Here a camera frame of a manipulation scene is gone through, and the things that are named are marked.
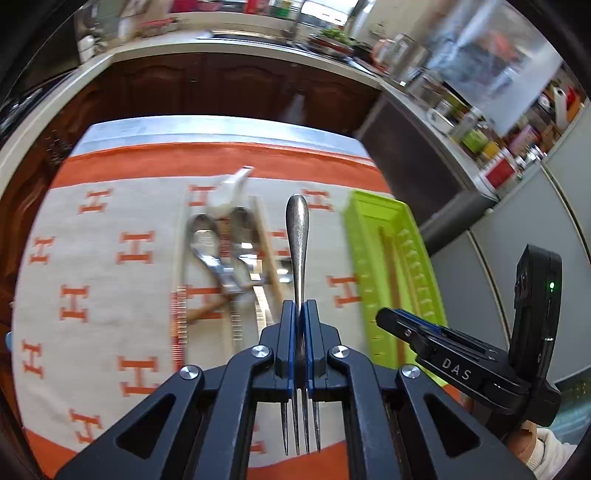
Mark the dark brown wooden chopstick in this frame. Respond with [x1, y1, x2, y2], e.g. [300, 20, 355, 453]
[378, 227, 406, 367]

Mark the wooden handled utensil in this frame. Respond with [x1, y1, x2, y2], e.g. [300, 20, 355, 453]
[185, 284, 253, 324]

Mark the large steel spoon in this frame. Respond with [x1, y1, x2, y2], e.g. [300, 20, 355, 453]
[229, 207, 273, 334]

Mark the steel spoon wide handle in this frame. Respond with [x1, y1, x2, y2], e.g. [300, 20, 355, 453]
[186, 213, 242, 296]

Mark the steel fork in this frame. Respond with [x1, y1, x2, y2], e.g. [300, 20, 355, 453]
[286, 194, 322, 453]

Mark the white ceramic soup spoon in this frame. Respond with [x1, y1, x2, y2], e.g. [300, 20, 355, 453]
[206, 166, 254, 218]

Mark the light wooden chopstick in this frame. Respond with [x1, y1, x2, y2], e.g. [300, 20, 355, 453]
[249, 195, 283, 318]

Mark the chopstick with striped end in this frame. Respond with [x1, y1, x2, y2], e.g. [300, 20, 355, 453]
[170, 198, 187, 372]

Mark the person's hand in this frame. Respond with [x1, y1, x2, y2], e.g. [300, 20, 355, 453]
[505, 421, 577, 480]

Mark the lime green plastic tray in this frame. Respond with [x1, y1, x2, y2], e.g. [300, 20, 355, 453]
[344, 190, 448, 368]

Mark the orange white H blanket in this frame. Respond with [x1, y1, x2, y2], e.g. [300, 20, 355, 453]
[8, 140, 463, 480]

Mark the grey oven appliance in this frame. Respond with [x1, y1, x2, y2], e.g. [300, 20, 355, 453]
[356, 92, 498, 255]

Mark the red labelled white container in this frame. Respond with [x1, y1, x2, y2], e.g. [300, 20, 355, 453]
[481, 156, 516, 190]

